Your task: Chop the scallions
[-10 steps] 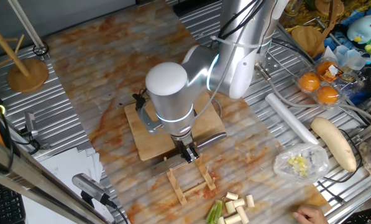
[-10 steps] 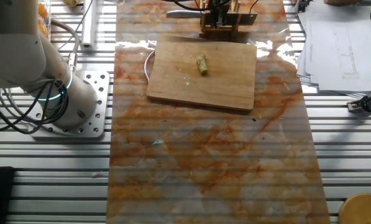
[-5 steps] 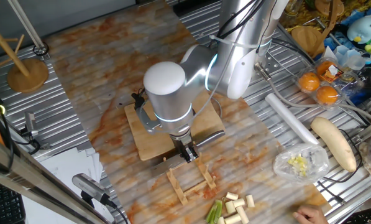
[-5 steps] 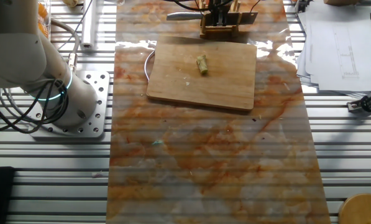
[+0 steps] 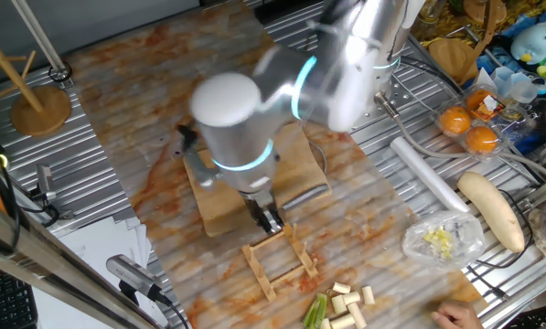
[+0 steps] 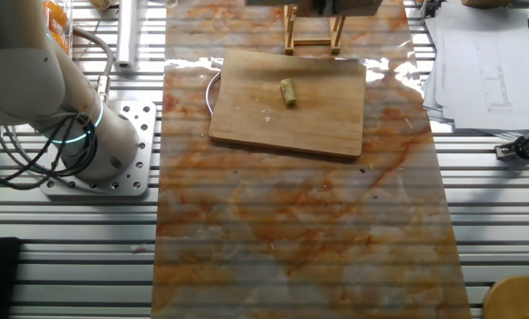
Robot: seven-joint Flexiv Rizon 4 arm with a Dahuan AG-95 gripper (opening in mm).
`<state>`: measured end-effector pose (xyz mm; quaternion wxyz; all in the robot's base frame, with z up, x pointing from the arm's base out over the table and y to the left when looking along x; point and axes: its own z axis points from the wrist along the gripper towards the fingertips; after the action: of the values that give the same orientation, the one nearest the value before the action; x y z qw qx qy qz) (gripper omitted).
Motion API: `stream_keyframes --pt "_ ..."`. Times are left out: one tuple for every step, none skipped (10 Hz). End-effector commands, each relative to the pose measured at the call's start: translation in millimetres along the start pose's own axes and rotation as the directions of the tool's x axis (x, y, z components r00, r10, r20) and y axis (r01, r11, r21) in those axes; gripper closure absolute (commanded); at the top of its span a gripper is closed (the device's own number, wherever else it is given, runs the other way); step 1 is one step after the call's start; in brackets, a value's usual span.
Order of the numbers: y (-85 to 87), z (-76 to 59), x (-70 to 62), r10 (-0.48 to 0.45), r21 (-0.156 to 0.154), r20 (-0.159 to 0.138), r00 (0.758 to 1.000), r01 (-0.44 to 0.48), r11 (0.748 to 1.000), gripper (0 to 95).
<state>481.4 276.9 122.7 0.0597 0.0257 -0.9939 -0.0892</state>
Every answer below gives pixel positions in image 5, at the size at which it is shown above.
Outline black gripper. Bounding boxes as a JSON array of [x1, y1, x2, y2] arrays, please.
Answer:
[[239, 189, 285, 236]]

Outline steel cleaver knife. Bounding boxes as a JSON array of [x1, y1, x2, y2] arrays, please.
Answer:
[[249, 184, 332, 229]]

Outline wooden knife rack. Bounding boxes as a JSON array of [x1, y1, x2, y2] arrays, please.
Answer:
[[241, 222, 320, 303]]

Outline person hand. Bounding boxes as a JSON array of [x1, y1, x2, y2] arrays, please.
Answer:
[[430, 300, 486, 329]]

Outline wooden cutting board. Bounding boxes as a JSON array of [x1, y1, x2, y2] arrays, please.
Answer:
[[182, 122, 334, 238]]

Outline green scallion leaves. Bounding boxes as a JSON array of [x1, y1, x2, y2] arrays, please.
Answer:
[[302, 292, 328, 329]]

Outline orange marble patterned mat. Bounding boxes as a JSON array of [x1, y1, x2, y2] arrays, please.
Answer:
[[64, 0, 488, 329]]

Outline white plastic wrap roll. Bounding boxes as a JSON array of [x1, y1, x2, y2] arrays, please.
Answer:
[[390, 135, 470, 214]]

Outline chopped scallion bits pile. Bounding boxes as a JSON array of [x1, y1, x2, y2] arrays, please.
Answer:
[[422, 227, 455, 260]]

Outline white paper sheets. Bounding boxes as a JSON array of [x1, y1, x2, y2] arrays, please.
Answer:
[[32, 214, 173, 329]]

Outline clear plastic bag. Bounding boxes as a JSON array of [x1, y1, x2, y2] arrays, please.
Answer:
[[401, 209, 487, 274]]

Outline orange fruit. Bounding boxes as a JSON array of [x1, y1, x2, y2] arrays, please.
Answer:
[[464, 125, 499, 154], [438, 105, 473, 136], [465, 89, 498, 115]]

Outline white daikon radish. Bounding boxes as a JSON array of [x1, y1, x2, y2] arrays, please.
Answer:
[[456, 171, 526, 254]]

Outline wooden hanger stand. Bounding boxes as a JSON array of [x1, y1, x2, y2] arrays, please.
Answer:
[[427, 0, 509, 87]]

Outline wooden cup tree stand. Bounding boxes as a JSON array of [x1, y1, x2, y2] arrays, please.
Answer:
[[0, 0, 73, 138]]

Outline glass jar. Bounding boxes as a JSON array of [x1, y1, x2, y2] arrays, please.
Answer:
[[419, 0, 443, 24]]

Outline black keyboard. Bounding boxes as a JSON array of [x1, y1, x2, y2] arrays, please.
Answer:
[[0, 262, 39, 329]]

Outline blue cloth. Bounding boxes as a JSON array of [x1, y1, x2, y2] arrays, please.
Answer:
[[476, 8, 546, 156]]

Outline clear plastic measuring cup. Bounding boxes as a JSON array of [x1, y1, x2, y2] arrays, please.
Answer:
[[491, 66, 546, 104]]

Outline black printed box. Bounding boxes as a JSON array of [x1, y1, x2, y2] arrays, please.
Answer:
[[503, 302, 546, 329]]

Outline white tripod leg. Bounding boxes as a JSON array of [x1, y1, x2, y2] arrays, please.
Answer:
[[9, 0, 75, 86]]

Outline glass bowl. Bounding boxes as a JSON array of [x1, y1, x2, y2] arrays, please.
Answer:
[[526, 97, 546, 131]]

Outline blue plush toy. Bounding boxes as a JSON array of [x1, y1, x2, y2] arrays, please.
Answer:
[[509, 22, 546, 65]]

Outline wrist camera on silver bracket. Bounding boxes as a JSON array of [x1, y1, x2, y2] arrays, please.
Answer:
[[176, 122, 223, 191]]

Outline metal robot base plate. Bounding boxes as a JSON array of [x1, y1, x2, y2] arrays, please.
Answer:
[[345, 68, 415, 131]]

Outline silver depth camera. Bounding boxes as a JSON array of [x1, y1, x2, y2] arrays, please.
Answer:
[[105, 254, 166, 306]]

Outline gray corrugated hose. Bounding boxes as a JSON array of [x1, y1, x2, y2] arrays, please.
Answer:
[[373, 90, 546, 180]]

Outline thin black cable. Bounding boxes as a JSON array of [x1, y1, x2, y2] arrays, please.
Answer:
[[466, 189, 537, 298]]

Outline metal frame bar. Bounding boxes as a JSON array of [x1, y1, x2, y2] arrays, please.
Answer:
[[0, 194, 159, 329]]

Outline small silver camera on mount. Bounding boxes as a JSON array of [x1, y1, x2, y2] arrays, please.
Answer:
[[33, 163, 59, 203]]

